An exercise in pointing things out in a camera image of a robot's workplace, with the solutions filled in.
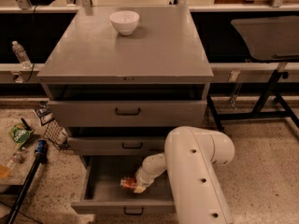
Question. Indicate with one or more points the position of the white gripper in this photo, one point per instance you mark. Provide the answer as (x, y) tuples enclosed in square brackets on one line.
[(142, 178)]

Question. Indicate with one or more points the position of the orange soda can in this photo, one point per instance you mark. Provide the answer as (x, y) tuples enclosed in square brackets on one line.
[(128, 182)]

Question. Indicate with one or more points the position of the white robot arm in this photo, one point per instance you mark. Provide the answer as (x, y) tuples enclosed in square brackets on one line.
[(188, 159)]

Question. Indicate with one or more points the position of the grey open bottom drawer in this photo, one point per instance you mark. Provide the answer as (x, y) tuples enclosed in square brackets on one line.
[(103, 194)]

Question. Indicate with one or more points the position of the grey middle drawer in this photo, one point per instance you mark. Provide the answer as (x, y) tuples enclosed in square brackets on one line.
[(91, 146)]

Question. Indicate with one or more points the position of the grey top drawer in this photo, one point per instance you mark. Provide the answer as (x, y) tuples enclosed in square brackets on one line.
[(128, 113)]

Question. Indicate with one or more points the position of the grey metal drawer cabinet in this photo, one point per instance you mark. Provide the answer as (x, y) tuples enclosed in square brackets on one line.
[(162, 60)]

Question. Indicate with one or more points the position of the blue-tipped black pole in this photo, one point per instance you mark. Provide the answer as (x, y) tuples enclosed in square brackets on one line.
[(40, 157)]

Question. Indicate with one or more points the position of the clear bottle on floor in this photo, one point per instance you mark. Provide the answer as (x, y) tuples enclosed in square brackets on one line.
[(17, 158)]

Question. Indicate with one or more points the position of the dark snack packet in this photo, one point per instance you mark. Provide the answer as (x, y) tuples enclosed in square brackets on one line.
[(44, 114)]

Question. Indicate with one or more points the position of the green chip bag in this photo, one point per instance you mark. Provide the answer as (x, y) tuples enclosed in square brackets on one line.
[(20, 134)]

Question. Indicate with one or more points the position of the white ceramic bowl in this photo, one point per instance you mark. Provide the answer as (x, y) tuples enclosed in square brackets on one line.
[(125, 21)]

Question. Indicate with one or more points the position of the clear plastic water bottle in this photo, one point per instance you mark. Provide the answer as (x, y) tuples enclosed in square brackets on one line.
[(21, 55)]

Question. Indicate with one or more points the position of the black stand with grey tray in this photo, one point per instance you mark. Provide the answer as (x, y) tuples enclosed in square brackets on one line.
[(270, 39)]

